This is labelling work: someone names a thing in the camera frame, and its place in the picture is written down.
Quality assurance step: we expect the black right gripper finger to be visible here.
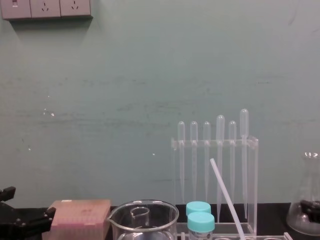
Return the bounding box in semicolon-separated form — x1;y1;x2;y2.
299;199;320;223

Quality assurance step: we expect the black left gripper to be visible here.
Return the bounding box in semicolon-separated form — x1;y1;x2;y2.
0;186;57;240

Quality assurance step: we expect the translucent white stirring rod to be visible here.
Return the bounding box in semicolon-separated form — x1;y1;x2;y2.
209;157;247;240

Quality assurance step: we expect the glass conical flask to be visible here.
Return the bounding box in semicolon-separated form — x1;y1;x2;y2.
286;151;320;237

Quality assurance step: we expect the clear acrylic vial holder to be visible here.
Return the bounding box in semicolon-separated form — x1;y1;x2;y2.
175;231;291;240

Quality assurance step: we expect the pink pipette tip box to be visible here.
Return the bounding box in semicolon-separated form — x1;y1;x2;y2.
41;199;112;240

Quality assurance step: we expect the clear acrylic pipette rack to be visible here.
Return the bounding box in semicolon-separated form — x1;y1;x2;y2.
171;134;260;236

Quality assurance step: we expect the long clear plastic pipette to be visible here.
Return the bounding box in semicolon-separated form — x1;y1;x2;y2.
239;108;249;220
216;114;225;224

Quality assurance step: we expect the teal capped clear vial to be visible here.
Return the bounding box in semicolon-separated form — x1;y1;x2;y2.
187;211;216;240
185;201;212;218

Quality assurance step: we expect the short clear plastic pipette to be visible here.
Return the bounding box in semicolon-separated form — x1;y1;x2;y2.
177;120;186;204
228;120;237;205
202;120;211;203
189;120;199;201

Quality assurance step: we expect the small glass beaker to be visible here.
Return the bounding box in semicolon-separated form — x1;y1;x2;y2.
130;207;151;228

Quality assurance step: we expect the large glass beaker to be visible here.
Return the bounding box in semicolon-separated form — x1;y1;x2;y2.
107;199;180;240

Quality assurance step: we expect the grey wall socket panel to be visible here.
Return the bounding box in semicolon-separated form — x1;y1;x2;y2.
0;0;94;21

